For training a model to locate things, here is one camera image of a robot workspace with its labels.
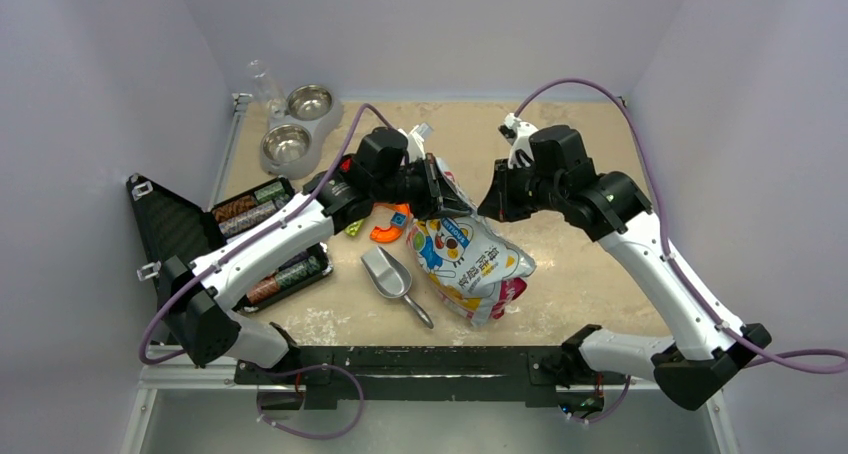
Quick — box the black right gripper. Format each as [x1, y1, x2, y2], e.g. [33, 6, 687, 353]
[480, 155, 566, 221]

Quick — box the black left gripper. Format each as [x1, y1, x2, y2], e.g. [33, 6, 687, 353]
[371, 151, 471, 220]

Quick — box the colourful pet food bag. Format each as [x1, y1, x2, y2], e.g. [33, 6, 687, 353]
[405, 156, 538, 327]

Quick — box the silver metal scoop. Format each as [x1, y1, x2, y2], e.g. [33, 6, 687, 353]
[360, 246, 434, 329]

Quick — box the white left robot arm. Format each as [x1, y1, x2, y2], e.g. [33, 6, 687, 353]
[155, 128, 474, 383]

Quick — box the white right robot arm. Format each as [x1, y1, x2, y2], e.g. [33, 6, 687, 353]
[477, 120, 772, 411]

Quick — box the grey double pet bowl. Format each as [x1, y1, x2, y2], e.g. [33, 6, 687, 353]
[259, 84, 343, 180]

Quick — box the clear water bottle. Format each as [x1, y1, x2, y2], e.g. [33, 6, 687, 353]
[247, 59, 286, 119]

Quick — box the black poker chip case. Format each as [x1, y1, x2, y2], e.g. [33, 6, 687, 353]
[126, 174, 333, 314]

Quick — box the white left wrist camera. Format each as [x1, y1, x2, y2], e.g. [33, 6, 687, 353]
[402, 122, 433, 162]

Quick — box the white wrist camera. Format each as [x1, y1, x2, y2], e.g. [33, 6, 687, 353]
[402, 122, 433, 162]
[498, 113, 538, 169]

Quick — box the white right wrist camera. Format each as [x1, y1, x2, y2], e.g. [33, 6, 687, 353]
[498, 113, 538, 169]

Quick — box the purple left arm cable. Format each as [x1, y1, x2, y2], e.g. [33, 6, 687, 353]
[137, 103, 399, 366]

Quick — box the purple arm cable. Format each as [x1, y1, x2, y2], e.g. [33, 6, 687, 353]
[513, 77, 848, 375]
[137, 103, 399, 366]

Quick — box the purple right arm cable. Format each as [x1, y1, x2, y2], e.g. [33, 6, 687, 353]
[513, 77, 848, 375]

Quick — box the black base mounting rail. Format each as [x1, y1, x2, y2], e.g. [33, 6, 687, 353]
[234, 345, 625, 410]

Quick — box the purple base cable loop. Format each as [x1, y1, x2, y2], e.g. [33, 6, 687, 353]
[255, 363, 365, 441]

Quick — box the aluminium frame rail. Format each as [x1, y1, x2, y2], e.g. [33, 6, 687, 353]
[138, 354, 237, 390]

